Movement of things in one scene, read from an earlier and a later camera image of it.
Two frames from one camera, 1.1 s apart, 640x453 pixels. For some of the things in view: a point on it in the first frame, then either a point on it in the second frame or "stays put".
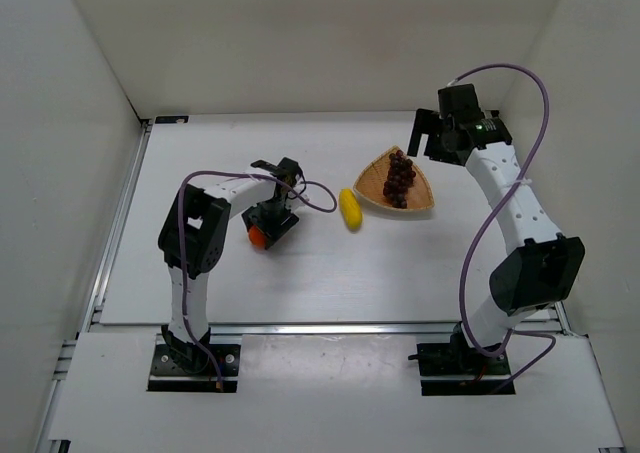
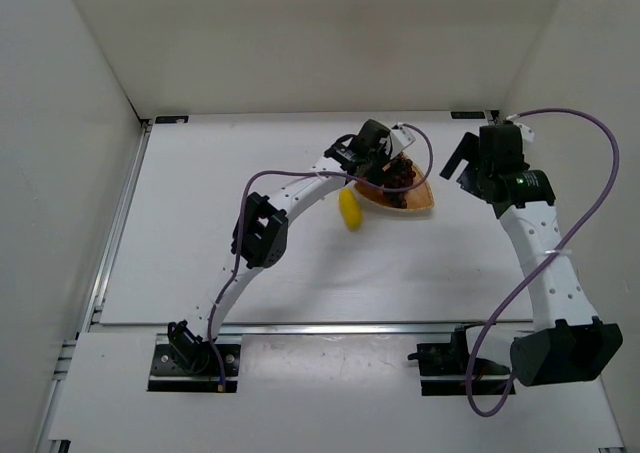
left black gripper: x=275 y=221 → x=382 y=166
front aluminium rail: x=157 y=328 stays put
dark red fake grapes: x=399 y=179 stays put
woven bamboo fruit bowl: x=371 y=183 stays put
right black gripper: x=432 y=136 → x=470 y=174
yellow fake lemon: x=351 y=210 stays put
